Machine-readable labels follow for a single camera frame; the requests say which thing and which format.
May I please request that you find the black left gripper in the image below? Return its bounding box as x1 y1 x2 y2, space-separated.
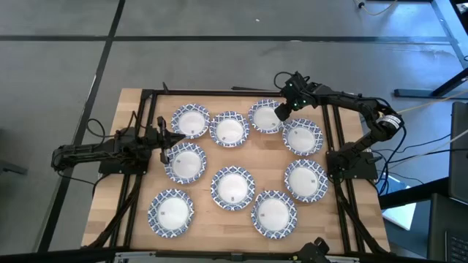
143 115 186 165

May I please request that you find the black desk foot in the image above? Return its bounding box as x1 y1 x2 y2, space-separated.
393 67 468 99

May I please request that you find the black clamp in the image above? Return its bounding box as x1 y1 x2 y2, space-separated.
298 237 331 259

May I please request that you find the black beam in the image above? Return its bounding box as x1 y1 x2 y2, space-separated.
378 178 450 210

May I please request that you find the white paper sheet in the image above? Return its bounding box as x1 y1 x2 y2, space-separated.
380 174 418 232

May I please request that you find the dark grey floor foot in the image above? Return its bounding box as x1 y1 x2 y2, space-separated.
0 159 29 175

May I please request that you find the dark grey monitor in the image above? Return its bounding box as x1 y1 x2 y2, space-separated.
448 101 468 204

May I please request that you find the black laptop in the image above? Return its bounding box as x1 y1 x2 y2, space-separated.
426 192 468 263

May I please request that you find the black aluminium table frame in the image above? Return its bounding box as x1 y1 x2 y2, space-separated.
82 82 391 263

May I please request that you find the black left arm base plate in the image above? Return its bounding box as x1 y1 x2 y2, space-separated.
97 144 151 175

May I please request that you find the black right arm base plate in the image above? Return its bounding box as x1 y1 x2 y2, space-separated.
325 148 380 180

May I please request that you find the yellow cable with black plug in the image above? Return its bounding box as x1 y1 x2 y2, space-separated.
352 0 399 17

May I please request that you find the yellow extension cord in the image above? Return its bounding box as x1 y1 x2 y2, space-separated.
396 89 468 114

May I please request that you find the beige cable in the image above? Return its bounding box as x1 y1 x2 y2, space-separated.
386 128 468 169

